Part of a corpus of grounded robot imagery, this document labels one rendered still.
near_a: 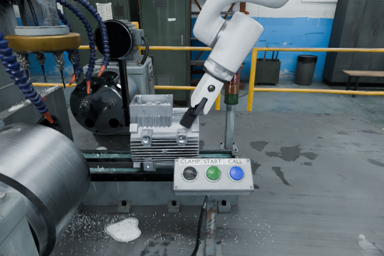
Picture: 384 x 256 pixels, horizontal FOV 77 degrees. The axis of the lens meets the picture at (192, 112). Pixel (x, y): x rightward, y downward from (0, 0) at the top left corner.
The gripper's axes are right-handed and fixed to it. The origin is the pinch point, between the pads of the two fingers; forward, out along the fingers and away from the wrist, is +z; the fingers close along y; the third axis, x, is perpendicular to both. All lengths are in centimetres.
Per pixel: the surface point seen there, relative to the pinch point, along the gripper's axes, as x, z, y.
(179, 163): 0.3, 2.7, -18.7
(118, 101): 22.4, 17.1, 26.6
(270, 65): -175, -24, 434
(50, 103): 39.8, 22.0, 11.4
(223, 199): -23.9, 18.3, -1.3
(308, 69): -250, -58, 434
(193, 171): -2.8, 1.7, -20.8
